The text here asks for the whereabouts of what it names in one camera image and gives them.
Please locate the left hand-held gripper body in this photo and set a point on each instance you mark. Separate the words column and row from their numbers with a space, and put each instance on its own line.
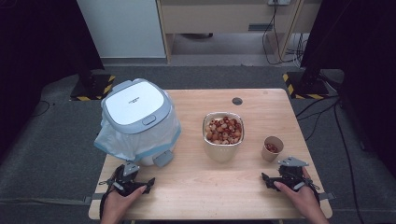
column 126, row 183

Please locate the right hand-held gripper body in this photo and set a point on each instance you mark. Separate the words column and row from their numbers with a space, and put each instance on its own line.
column 291, row 175

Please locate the brown paper cup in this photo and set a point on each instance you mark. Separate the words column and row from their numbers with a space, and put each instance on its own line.
column 269, row 155

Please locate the small red food scraps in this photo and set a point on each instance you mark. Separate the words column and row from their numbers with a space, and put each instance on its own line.
column 272, row 147

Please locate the cream food waste container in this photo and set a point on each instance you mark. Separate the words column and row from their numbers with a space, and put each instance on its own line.
column 221, row 152

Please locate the white pedal trash can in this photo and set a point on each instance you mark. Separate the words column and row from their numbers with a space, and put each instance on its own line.
column 134, row 104

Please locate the person's left hand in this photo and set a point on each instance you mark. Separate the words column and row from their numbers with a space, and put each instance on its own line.
column 116, row 205

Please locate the person's right hand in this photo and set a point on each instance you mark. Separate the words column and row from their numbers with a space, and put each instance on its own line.
column 306, row 200

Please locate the white plastic trash bag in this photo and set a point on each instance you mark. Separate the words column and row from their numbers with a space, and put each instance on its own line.
column 130, row 144

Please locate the pile of food scraps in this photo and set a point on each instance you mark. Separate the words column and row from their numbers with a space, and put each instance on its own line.
column 223, row 130

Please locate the grey round table grommet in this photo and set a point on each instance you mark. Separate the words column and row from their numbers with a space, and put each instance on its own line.
column 237, row 101

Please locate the black stand with hazard-striped base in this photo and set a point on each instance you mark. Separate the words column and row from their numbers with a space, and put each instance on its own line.
column 306, row 85
column 93, row 87

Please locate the black curtain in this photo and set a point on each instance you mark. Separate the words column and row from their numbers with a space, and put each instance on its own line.
column 358, row 62
column 37, row 62

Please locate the white cabinet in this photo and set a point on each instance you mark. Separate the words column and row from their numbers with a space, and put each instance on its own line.
column 121, row 28

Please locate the light wooden desk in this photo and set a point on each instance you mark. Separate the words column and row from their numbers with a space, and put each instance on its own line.
column 214, row 15

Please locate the white power strip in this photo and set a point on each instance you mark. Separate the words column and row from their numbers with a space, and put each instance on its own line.
column 279, row 2

